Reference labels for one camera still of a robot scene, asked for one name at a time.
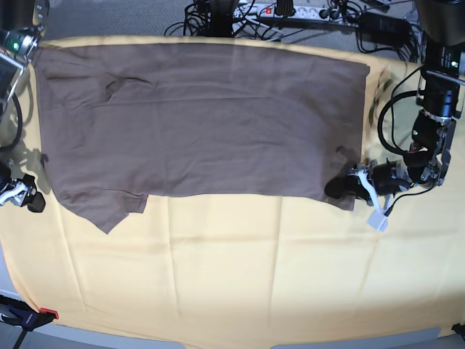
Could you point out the black stand post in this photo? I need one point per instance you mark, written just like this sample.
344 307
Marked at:
221 22

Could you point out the black clamp at right corner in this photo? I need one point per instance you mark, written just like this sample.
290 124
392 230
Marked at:
459 329

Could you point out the brown T-shirt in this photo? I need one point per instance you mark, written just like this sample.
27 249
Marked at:
122 122

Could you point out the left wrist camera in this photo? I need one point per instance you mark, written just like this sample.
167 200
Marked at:
378 221

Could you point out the white power strip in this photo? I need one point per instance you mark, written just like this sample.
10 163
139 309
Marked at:
267 13

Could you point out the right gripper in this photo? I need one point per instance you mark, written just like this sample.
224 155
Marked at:
21 192

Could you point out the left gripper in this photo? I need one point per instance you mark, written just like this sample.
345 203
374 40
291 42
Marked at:
388 178

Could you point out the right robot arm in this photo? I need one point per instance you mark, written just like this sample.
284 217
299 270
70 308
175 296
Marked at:
23 24

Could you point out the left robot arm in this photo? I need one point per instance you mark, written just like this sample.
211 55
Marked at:
426 162

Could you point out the yellow tablecloth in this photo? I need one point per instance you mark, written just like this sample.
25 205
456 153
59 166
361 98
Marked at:
240 271

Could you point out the black power adapter brick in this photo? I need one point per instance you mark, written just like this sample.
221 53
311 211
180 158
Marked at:
379 26

